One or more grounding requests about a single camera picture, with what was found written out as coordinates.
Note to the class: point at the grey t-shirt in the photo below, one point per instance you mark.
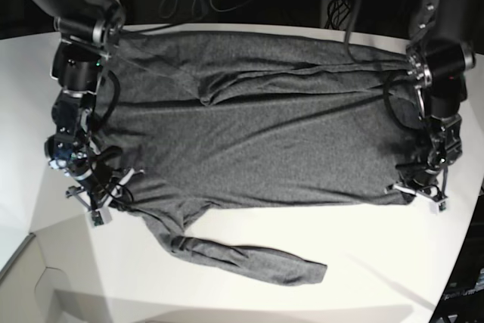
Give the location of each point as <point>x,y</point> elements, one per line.
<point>248,120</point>

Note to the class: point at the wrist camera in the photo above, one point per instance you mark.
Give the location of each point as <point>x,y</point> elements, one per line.
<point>439,206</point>
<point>100,216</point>

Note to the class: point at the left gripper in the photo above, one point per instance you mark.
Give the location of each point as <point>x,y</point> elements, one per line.
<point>420,184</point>

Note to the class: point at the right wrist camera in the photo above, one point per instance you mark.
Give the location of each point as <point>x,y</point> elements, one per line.
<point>100,216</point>

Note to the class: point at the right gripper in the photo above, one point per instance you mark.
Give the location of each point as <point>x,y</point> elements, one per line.
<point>99,186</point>

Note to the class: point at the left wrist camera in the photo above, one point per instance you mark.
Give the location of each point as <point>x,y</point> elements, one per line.
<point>439,206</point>

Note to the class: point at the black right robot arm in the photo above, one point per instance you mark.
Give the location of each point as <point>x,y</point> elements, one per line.
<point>89,35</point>

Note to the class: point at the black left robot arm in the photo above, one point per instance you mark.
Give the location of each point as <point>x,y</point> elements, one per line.
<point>440,53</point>

